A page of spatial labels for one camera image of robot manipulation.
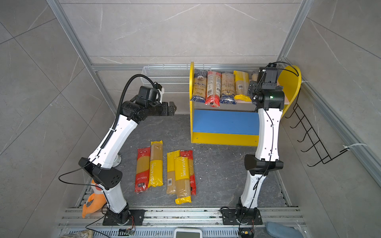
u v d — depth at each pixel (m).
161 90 0.67
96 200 0.75
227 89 0.72
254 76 0.81
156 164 0.89
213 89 0.71
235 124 0.90
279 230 0.69
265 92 0.48
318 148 0.65
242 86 0.73
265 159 0.48
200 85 0.75
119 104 0.50
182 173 0.83
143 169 0.87
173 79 1.00
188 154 0.94
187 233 0.66
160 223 0.73
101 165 0.44
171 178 0.84
